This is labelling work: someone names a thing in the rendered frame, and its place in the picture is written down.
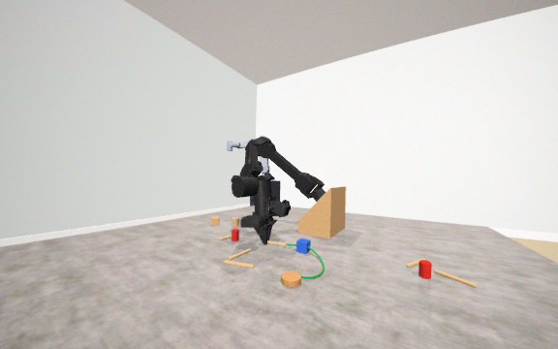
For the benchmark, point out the blue block with hole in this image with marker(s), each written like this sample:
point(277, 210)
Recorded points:
point(302, 245)

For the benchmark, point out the round wooden button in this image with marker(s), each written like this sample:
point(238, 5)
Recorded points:
point(291, 279)

